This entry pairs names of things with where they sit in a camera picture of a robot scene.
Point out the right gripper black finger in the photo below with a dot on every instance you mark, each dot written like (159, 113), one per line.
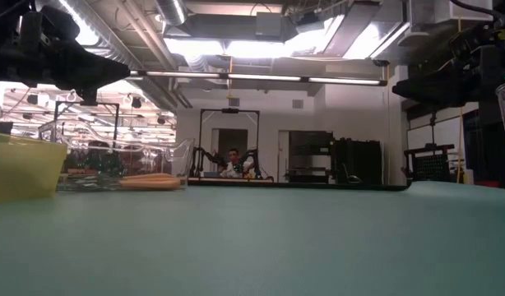
(437, 88)

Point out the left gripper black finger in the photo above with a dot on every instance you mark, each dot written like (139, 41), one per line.
(100, 70)
(89, 96)

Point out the black background robot arm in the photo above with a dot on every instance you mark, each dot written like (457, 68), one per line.
(252, 158)
(203, 158)

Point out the black perforated cart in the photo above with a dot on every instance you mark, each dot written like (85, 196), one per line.
(431, 166)

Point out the yellow plastic bin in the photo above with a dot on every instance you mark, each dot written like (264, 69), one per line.
(22, 168)

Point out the black equipment box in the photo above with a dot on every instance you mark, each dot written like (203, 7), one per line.
(357, 162)

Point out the black storage cabinet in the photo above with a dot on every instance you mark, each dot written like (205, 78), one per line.
(310, 141)

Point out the long ceiling tube light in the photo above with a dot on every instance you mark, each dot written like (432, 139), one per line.
(260, 77)

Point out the person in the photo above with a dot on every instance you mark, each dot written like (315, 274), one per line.
(235, 164)

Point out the grey ceiling ventilation unit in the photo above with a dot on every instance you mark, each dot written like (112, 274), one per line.
(271, 25)

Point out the green table mat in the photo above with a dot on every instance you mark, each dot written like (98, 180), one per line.
(277, 246)

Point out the silver ceiling duct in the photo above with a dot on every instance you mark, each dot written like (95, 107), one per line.
(172, 12)

